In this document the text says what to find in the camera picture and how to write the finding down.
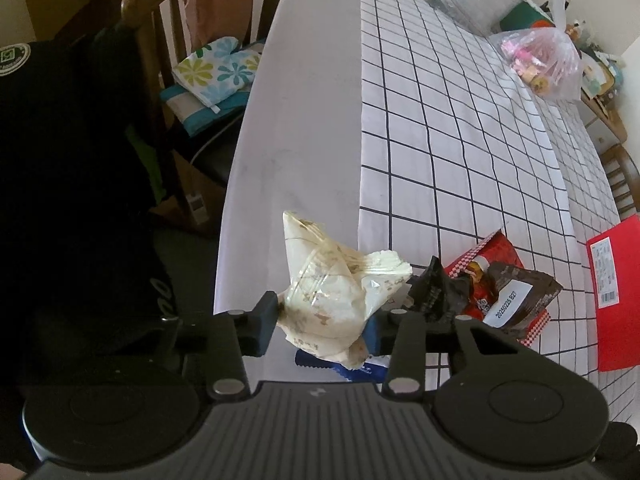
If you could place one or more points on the red cardboard box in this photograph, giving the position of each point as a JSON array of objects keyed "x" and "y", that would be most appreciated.
[{"x": 615, "y": 274}]

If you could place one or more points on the floral oven mitt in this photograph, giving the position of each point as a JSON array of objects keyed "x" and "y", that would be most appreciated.
[{"x": 217, "y": 71}]

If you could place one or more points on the orange green box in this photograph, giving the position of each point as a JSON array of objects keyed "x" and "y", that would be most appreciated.
[{"x": 524, "y": 16}]

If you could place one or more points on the dark brown snack bag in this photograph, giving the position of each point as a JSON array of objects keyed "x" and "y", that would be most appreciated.
[{"x": 523, "y": 296}]

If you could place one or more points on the left wooden chair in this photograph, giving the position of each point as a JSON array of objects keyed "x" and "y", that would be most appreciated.
[{"x": 201, "y": 141}]

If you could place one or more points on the wooden chair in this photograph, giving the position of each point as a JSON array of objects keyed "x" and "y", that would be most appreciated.
[
  {"x": 201, "y": 141},
  {"x": 624, "y": 179}
]

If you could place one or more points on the red chips bag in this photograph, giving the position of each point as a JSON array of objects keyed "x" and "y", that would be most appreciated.
[{"x": 474, "y": 263}]

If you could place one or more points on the pink cloth on chair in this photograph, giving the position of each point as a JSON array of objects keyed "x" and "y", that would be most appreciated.
[{"x": 220, "y": 0}]

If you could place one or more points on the black jacket with badge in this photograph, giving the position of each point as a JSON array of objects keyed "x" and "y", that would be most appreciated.
[{"x": 78, "y": 233}]

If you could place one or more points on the right wooden chair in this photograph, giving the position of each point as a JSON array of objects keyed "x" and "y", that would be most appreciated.
[{"x": 624, "y": 179}]

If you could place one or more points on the tissue box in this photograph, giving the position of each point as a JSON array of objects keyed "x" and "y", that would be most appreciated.
[{"x": 601, "y": 74}]

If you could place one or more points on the white drawer cabinet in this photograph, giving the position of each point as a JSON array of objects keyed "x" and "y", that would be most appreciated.
[{"x": 605, "y": 128}]

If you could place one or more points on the black snack wrapper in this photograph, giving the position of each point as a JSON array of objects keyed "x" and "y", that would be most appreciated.
[{"x": 438, "y": 296}]

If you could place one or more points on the white checkered tablecloth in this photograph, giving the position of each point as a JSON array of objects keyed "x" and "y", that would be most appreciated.
[{"x": 456, "y": 147}]

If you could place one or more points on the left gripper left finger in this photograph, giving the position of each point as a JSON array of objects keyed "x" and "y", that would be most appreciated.
[{"x": 231, "y": 336}]

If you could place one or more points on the small clear bag with snacks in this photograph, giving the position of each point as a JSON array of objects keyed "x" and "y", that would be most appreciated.
[{"x": 546, "y": 60}]

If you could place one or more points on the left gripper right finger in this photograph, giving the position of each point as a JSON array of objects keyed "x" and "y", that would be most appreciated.
[{"x": 401, "y": 336}]

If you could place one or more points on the cream wrapper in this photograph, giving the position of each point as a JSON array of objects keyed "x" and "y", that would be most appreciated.
[{"x": 333, "y": 291}]

